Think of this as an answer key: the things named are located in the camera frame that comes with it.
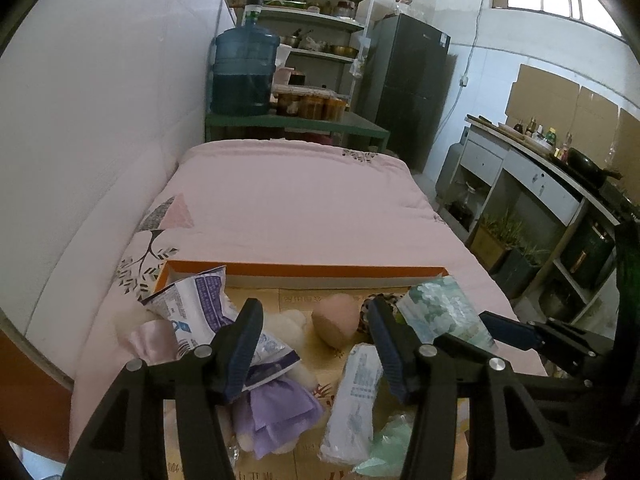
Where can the grey shelf rack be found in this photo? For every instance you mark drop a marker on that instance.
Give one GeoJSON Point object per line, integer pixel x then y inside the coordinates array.
{"type": "Point", "coordinates": [310, 14]}

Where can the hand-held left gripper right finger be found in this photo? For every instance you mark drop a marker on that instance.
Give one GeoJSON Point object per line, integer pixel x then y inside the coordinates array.
{"type": "Point", "coordinates": [390, 355]}

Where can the small black box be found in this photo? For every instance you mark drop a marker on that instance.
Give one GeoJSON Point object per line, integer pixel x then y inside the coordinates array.
{"type": "Point", "coordinates": [298, 79]}

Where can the beige round soft ball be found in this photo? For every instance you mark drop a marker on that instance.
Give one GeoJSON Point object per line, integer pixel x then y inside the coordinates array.
{"type": "Point", "coordinates": [335, 320]}

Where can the dark metal pot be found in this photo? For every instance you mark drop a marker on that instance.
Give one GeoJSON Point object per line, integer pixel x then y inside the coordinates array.
{"type": "Point", "coordinates": [557, 300]}

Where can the grey gas cylinder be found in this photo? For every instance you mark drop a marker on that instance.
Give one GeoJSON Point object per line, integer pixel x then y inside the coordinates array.
{"type": "Point", "coordinates": [450, 170]}

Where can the blue water jug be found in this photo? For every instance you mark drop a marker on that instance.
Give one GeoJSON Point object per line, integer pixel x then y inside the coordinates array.
{"type": "Point", "coordinates": [245, 75]}

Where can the clear plastic tissue pack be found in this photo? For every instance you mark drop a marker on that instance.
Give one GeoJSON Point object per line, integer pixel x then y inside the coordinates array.
{"type": "Point", "coordinates": [355, 400]}

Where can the dark green cooking pot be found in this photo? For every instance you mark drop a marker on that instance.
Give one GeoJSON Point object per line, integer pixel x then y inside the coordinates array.
{"type": "Point", "coordinates": [585, 255]}

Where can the black wok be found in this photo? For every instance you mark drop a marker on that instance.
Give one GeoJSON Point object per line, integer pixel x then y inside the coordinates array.
{"type": "Point", "coordinates": [587, 165]}

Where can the dark kettle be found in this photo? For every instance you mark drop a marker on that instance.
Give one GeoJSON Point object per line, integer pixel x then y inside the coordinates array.
{"type": "Point", "coordinates": [460, 210]}

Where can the cardboard wall panel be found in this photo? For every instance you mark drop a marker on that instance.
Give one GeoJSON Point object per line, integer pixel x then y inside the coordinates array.
{"type": "Point", "coordinates": [597, 115]}
{"type": "Point", "coordinates": [630, 135]}
{"type": "Point", "coordinates": [542, 95]}

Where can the green low table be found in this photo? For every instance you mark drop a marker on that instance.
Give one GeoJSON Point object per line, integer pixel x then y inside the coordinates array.
{"type": "Point", "coordinates": [350, 122]}

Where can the leopard print cloth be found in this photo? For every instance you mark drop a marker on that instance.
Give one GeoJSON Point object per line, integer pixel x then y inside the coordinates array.
{"type": "Point", "coordinates": [367, 310]}

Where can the wooden cutting board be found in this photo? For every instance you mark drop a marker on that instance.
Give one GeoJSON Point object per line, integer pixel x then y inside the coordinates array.
{"type": "Point", "coordinates": [500, 127]}

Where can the grey kitchen counter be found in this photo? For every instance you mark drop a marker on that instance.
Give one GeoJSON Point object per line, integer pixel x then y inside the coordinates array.
{"type": "Point", "coordinates": [530, 175]}

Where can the shallow cardboard box orange rim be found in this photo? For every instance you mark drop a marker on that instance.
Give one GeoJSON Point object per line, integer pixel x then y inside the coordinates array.
{"type": "Point", "coordinates": [295, 305]}

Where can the white plush toy purple dress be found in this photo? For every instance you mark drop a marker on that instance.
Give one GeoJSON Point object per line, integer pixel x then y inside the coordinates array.
{"type": "Point", "coordinates": [280, 405]}

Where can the brown wooden door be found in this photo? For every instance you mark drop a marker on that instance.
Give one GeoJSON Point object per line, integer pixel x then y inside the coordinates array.
{"type": "Point", "coordinates": [30, 385]}

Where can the yellow planter with grass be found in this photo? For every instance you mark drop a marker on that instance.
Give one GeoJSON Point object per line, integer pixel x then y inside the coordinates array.
{"type": "Point", "coordinates": [492, 245]}

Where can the pink fabric pouch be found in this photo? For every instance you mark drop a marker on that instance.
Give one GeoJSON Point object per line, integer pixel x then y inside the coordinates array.
{"type": "Point", "coordinates": [150, 340]}

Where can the dark fridge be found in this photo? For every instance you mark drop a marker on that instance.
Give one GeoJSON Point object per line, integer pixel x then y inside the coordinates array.
{"type": "Point", "coordinates": [405, 75]}

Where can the pale green plastic bag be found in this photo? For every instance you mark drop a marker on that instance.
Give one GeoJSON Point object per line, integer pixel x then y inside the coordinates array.
{"type": "Point", "coordinates": [390, 445]}

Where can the green patterned tissue pack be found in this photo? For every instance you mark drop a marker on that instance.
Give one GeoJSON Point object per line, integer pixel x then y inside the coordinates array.
{"type": "Point", "coordinates": [440, 310]}

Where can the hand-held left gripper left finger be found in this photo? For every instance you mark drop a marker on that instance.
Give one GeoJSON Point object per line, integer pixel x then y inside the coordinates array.
{"type": "Point", "coordinates": [242, 355]}

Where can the dark planter with grass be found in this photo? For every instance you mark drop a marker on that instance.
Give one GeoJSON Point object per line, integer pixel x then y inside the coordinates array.
{"type": "Point", "coordinates": [520, 270]}

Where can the row of condiment bottles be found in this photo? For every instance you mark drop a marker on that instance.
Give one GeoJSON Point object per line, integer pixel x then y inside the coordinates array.
{"type": "Point", "coordinates": [542, 135]}

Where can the row of orange jars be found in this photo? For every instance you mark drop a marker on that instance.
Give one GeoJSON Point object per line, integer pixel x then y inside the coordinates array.
{"type": "Point", "coordinates": [310, 105]}

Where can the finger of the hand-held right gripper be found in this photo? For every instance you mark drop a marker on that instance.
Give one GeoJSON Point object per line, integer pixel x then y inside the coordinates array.
{"type": "Point", "coordinates": [505, 330]}
{"type": "Point", "coordinates": [550, 382]}

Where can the black stove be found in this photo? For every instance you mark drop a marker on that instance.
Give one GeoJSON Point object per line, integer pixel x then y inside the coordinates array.
{"type": "Point", "coordinates": [620, 197]}

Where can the pink printed bed sheet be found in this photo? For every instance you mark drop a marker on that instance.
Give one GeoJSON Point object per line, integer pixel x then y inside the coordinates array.
{"type": "Point", "coordinates": [300, 200]}

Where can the brass bowl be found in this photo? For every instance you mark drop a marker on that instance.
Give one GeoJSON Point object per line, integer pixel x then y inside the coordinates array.
{"type": "Point", "coordinates": [345, 51]}

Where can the purple white packet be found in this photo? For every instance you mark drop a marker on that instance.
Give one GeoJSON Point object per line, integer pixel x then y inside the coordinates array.
{"type": "Point", "coordinates": [200, 300]}

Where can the pale plastic container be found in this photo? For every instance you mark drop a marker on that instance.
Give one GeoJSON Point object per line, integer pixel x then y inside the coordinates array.
{"type": "Point", "coordinates": [285, 75]}

